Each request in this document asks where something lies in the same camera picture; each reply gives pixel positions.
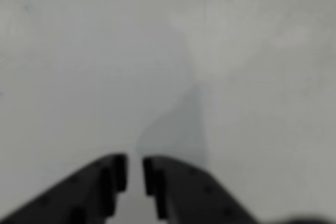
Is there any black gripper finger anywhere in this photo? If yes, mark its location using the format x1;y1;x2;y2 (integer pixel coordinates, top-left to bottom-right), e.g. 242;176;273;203
0;153;128;224
142;155;260;224

